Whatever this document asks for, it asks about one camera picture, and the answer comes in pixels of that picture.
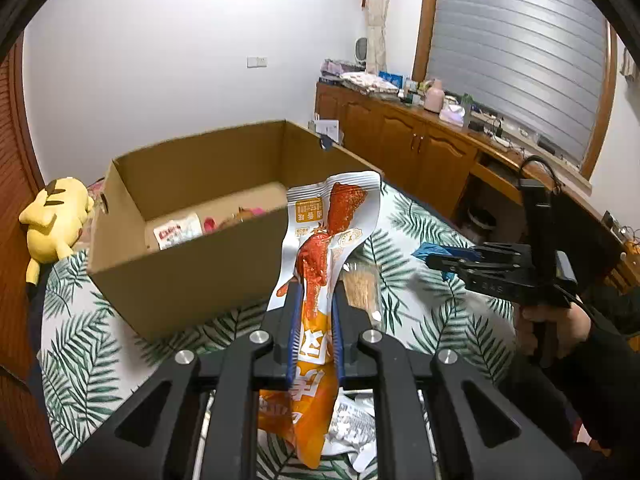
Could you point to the red white packet in box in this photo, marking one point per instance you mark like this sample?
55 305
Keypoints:
178 231

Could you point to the pink thermos jug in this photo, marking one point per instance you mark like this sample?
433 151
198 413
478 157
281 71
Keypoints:
434 96

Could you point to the wooden louvered wardrobe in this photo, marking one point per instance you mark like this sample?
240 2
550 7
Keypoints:
24 425

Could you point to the white silver snack packet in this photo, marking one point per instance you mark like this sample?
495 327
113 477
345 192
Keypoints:
352 430

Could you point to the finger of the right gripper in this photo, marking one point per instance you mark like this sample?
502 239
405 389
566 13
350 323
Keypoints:
450 264
498 249

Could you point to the pink tissue box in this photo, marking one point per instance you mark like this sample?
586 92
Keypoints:
454 114

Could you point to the wooden sideboard cabinet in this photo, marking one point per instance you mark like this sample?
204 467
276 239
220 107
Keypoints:
466 180

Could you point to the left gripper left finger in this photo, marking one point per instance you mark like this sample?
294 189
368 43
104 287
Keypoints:
277 368

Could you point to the grey window blind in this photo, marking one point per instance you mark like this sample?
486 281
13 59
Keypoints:
537 62

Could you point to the puffed grain bar packet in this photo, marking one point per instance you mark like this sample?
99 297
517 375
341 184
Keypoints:
362 286

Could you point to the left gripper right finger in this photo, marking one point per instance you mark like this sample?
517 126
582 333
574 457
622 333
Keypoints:
353 366

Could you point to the white wall switch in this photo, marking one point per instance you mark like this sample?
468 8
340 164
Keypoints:
256 62

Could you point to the beige curtain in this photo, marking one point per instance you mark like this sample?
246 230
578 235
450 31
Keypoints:
376 14

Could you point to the brown cardboard box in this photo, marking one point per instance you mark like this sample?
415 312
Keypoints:
235 179

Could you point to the yellow Pikachu plush toy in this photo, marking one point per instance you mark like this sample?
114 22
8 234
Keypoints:
54 220

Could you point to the orange chicken snack packet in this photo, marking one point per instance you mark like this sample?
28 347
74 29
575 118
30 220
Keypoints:
327 221

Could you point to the white small fan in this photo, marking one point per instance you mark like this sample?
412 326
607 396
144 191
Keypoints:
361 50

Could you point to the person's right hand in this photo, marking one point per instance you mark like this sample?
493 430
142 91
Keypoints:
571 326

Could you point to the folded floral cloth pile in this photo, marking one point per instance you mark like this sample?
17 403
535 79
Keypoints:
368 83

